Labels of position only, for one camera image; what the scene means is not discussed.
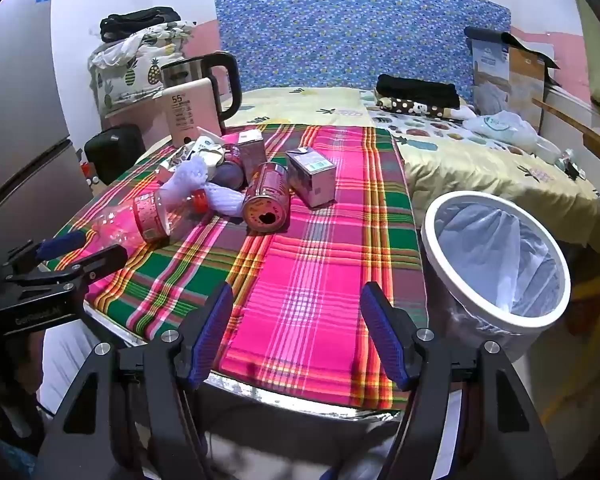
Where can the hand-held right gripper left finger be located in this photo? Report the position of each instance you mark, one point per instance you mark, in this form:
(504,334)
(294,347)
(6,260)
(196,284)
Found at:
(210,332)

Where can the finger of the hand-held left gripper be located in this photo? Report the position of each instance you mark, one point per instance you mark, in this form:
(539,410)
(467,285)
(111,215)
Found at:
(60,245)
(100,262)

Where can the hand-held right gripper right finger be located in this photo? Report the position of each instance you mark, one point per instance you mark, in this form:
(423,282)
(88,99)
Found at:
(380,332)

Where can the clear bottle with pink label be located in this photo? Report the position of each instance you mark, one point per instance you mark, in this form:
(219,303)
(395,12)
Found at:
(150,215)

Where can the white round waste bin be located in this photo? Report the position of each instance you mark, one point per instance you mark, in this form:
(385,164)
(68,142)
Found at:
(480,322)

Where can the white foam net sleeve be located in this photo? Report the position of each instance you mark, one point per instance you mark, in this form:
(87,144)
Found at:
(190,175)

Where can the red milk drink can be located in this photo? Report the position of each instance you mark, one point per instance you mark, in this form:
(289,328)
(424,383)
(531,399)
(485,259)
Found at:
(267,195)

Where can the white yogurt cup blue label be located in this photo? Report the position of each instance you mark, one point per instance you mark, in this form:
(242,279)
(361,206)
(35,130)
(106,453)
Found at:
(206,146)

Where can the grey drink carton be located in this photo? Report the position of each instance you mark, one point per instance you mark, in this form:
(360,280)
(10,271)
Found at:
(310,177)

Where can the pink drink carton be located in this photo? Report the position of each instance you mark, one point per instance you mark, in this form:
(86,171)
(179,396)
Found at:
(252,152)

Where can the red white small packet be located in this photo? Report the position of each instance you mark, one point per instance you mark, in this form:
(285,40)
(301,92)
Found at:
(87,172)

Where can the pink green plaid tablecloth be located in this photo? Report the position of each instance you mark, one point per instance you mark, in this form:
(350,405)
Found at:
(300,285)

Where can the black bag beside table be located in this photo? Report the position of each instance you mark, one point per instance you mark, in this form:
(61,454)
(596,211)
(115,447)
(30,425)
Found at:
(112,152)

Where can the clear plastic bin liner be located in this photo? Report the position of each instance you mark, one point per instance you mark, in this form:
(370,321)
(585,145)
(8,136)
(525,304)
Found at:
(485,245)

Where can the dark purple round container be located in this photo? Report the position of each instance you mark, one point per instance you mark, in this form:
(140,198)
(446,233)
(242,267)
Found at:
(229,176)

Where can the yellow pineapple bed sheet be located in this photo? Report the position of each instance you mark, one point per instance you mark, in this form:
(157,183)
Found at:
(460,175)

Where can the cream electric heating cup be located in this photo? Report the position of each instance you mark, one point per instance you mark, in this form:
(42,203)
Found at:
(190,110)

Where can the pile of pineapple bedding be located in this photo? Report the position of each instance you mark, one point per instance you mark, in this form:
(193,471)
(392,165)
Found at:
(125,67)

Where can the white fruit print cloth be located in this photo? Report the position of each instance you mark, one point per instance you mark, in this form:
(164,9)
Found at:
(430,129)

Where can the brown polka dot pillow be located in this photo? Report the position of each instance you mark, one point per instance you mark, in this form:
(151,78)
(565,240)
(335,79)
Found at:
(405,106)

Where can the black clothes on bedding pile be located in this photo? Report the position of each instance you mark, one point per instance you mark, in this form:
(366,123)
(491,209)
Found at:
(135,22)

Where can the white plastic bag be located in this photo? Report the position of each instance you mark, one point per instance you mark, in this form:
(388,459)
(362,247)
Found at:
(500,127)

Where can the white plastic bowl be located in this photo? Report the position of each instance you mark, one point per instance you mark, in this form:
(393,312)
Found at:
(546,151)

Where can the black folded clothing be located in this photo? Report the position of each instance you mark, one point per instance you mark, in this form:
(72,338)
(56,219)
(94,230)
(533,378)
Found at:
(415,87)

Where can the small glass bottle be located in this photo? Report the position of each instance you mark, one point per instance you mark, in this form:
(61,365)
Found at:
(564,159)

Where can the small black gadget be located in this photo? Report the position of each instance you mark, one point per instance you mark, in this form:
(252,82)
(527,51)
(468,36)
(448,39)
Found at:
(575,170)

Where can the wooden folding table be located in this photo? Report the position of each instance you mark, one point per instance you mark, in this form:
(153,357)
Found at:
(580,132)

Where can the brown cardboard box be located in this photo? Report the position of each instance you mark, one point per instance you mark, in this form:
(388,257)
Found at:
(525,80)

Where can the blue floral headboard cloth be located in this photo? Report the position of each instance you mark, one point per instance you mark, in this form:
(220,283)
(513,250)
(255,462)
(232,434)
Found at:
(340,35)

